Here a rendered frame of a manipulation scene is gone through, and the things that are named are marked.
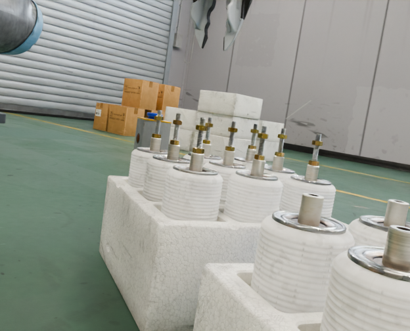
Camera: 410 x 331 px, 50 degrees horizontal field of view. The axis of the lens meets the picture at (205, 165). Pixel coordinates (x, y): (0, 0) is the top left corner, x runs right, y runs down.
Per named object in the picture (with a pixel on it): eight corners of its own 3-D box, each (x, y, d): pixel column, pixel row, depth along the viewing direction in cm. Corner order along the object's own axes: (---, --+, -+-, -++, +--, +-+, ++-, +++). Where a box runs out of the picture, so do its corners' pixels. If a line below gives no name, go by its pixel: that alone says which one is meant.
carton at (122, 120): (141, 136, 475) (145, 109, 471) (123, 135, 457) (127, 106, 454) (124, 132, 495) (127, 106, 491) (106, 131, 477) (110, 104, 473)
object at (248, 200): (261, 289, 74) (279, 184, 72) (207, 275, 77) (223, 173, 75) (271, 272, 84) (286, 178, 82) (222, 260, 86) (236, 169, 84)
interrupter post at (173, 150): (181, 162, 85) (182, 145, 84) (173, 163, 83) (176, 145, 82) (170, 160, 86) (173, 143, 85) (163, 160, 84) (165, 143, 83)
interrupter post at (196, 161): (205, 174, 74) (207, 154, 73) (195, 174, 72) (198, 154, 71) (194, 171, 75) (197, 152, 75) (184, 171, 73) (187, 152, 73)
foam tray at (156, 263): (143, 339, 66) (159, 224, 64) (98, 251, 102) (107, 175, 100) (345, 324, 82) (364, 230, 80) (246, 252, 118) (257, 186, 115)
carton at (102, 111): (114, 130, 519) (117, 104, 516) (127, 132, 503) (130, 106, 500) (92, 128, 497) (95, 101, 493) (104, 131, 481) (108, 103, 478)
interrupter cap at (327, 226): (297, 236, 41) (299, 229, 41) (258, 215, 48) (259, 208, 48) (361, 238, 44) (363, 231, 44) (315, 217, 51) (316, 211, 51)
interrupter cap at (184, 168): (227, 176, 74) (227, 173, 74) (196, 177, 68) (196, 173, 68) (194, 168, 79) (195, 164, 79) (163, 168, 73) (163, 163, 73)
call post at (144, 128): (127, 243, 110) (144, 119, 107) (121, 234, 117) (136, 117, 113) (155, 243, 113) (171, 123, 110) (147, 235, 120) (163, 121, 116)
